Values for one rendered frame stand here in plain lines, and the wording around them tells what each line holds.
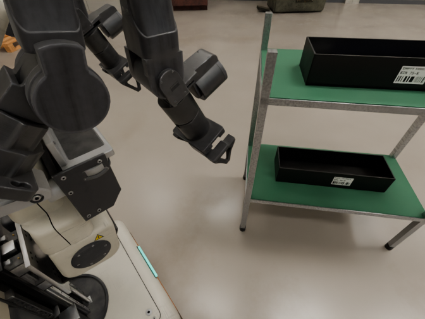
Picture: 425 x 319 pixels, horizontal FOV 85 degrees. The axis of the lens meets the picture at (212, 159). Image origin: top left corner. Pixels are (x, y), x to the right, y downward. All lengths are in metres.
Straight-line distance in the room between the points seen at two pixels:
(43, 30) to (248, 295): 1.35
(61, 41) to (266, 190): 1.16
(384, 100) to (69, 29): 0.90
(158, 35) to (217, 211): 1.38
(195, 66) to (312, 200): 1.06
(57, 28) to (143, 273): 1.04
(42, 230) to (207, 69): 0.50
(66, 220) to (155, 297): 0.62
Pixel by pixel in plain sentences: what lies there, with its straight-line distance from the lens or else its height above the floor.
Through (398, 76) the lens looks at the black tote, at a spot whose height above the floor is 1.00.
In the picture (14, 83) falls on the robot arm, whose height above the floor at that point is 1.26.
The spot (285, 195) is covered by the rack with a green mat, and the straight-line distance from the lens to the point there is 1.31.
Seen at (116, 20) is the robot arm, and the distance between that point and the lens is 0.78.
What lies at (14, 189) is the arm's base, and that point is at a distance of 0.34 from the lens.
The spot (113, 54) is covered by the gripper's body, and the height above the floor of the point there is 1.10.
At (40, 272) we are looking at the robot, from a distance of 0.81.
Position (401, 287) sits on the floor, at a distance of 1.74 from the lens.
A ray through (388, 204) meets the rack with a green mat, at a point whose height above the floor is 0.35.
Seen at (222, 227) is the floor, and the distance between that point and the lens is 1.56.
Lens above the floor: 1.37
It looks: 46 degrees down
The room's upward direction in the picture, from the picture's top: 1 degrees counter-clockwise
